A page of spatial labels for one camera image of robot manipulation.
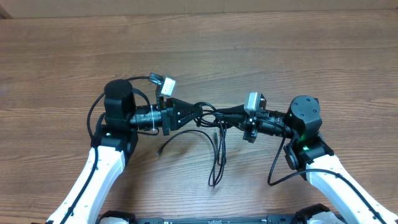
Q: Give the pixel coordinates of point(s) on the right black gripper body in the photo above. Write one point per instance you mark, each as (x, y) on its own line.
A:
(250, 129)

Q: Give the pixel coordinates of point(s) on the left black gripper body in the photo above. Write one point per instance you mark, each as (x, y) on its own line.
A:
(166, 115)

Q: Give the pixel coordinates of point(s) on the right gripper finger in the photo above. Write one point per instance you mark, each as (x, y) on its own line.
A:
(233, 120)
(232, 110)

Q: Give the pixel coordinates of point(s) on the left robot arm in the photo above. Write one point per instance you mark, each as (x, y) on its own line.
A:
(113, 142)

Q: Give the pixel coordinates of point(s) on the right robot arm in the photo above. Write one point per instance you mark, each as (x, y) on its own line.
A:
(307, 153)

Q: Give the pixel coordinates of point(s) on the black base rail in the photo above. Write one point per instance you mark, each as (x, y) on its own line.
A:
(317, 213)

